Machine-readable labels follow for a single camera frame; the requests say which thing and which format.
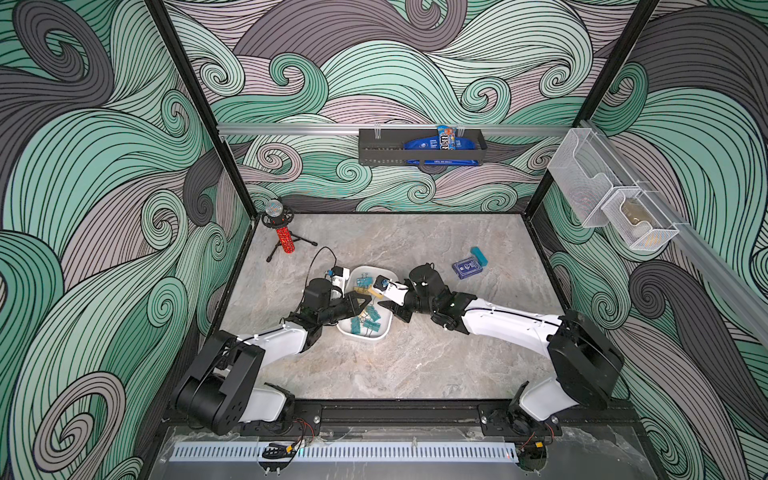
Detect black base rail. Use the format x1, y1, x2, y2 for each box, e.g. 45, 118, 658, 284
277, 399, 639, 440

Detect aluminium rail wall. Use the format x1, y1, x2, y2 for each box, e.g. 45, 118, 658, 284
217, 122, 570, 137
579, 120, 767, 345

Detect clear plastic wall bin large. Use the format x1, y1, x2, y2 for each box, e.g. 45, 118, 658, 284
548, 128, 633, 228

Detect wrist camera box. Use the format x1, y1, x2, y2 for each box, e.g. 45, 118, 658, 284
373, 275, 409, 306
328, 266, 351, 293

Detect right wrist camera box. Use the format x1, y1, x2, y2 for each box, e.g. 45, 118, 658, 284
373, 275, 409, 306

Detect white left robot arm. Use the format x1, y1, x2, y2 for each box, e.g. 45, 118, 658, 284
170, 278, 372, 435

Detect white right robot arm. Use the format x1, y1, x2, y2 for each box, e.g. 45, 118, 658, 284
374, 263, 624, 437

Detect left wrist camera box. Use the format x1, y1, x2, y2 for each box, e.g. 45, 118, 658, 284
328, 266, 351, 293

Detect black vertical frame post left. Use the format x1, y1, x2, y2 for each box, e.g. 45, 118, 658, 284
145, 0, 258, 221

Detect teal small box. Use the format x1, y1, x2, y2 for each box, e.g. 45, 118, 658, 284
470, 246, 488, 267

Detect white plastic storage tray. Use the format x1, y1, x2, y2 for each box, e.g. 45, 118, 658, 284
336, 266, 398, 343

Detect aluminium rail back wall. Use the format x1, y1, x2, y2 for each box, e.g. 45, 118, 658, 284
217, 122, 570, 137

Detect blue snack packet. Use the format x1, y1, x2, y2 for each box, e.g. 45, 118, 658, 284
437, 126, 457, 150

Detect black vertical frame post right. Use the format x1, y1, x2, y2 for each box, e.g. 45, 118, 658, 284
524, 0, 661, 214

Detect red sequin microphone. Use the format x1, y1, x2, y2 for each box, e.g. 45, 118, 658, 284
262, 199, 295, 254

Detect white slotted cable duct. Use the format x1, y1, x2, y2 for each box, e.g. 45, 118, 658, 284
169, 441, 519, 463

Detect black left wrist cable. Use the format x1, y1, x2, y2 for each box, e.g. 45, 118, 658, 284
305, 245, 338, 283

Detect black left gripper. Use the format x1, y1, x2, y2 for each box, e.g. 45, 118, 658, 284
315, 292, 370, 328

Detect clear plastic wall bin small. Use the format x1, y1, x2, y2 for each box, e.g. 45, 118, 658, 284
601, 187, 679, 252

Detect aluminium rail right wall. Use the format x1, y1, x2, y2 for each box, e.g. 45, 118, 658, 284
579, 120, 767, 345

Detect black vertical frame post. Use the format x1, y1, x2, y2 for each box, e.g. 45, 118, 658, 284
524, 0, 661, 214
145, 0, 258, 221

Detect black wall shelf basket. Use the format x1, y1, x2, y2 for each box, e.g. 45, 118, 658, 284
358, 128, 488, 167

